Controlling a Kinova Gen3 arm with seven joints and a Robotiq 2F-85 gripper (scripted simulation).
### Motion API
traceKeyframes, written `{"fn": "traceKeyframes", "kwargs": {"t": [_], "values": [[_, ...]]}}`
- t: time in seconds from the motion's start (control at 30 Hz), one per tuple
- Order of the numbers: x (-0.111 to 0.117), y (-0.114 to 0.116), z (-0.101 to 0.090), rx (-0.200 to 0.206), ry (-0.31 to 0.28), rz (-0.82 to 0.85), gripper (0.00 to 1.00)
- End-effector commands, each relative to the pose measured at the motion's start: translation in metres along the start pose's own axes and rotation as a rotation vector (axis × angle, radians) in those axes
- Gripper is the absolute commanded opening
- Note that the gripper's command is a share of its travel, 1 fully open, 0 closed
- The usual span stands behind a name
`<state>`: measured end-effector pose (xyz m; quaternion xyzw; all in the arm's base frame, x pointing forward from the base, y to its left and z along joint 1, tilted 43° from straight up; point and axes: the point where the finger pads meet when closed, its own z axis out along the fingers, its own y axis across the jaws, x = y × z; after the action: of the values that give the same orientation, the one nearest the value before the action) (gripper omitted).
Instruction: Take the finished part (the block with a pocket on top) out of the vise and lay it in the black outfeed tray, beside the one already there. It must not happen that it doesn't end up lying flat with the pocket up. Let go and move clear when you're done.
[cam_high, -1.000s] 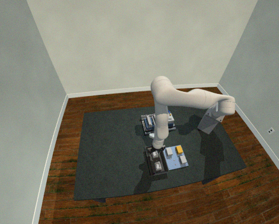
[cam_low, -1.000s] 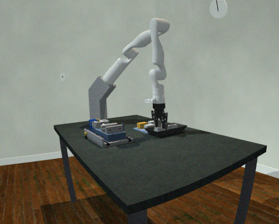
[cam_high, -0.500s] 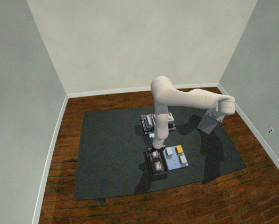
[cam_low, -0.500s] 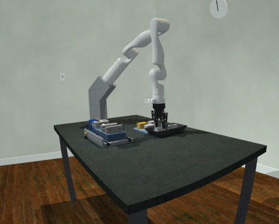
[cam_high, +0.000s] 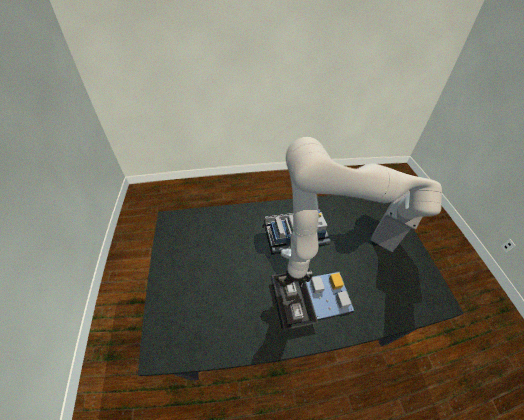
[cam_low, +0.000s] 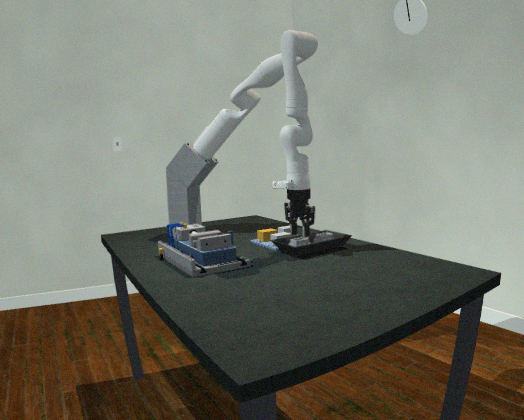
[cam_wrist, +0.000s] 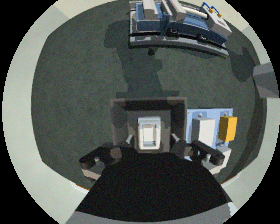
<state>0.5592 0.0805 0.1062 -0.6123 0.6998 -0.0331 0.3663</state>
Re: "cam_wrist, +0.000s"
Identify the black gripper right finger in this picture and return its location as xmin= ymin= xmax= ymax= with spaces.
xmin=165 ymin=134 xmax=225 ymax=178

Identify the small yellow block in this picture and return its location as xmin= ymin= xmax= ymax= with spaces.
xmin=218 ymin=116 xmax=237 ymax=142

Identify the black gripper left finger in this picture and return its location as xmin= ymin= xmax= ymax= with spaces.
xmin=79 ymin=135 xmax=145 ymax=182

